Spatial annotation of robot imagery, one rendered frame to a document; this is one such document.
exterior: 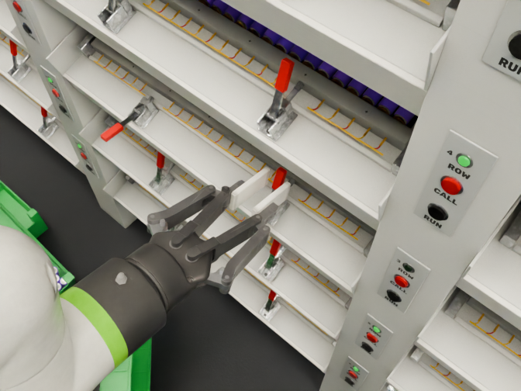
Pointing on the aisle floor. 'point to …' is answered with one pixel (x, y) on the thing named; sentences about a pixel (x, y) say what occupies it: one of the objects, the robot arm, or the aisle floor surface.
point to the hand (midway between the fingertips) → (260, 195)
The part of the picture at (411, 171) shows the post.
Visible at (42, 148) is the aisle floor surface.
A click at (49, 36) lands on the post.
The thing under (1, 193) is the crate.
